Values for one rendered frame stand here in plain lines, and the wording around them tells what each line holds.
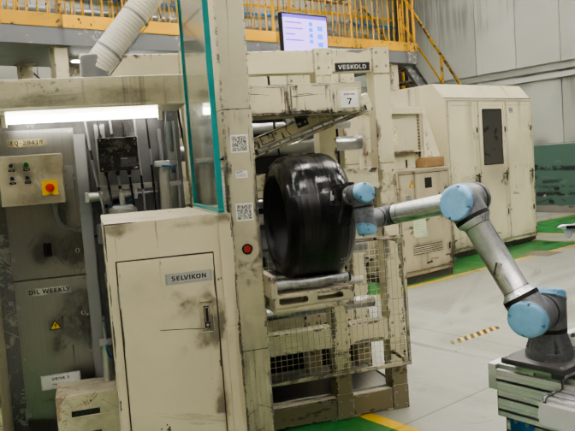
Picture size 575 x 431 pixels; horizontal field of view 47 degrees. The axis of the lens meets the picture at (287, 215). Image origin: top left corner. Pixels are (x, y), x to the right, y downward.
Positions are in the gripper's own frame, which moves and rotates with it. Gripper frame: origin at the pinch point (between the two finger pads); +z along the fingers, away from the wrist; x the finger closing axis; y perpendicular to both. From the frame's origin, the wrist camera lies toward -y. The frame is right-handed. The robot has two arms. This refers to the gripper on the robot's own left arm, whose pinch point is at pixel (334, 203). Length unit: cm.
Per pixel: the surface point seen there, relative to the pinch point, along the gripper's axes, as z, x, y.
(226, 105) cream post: 15, 38, 45
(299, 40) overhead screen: 365, -114, 177
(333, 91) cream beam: 41, -20, 55
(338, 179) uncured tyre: 4.5, -4.7, 10.4
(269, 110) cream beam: 41, 12, 47
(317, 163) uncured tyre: 11.0, 1.8, 18.1
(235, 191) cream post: 18.9, 36.4, 9.1
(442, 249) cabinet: 426, -282, -46
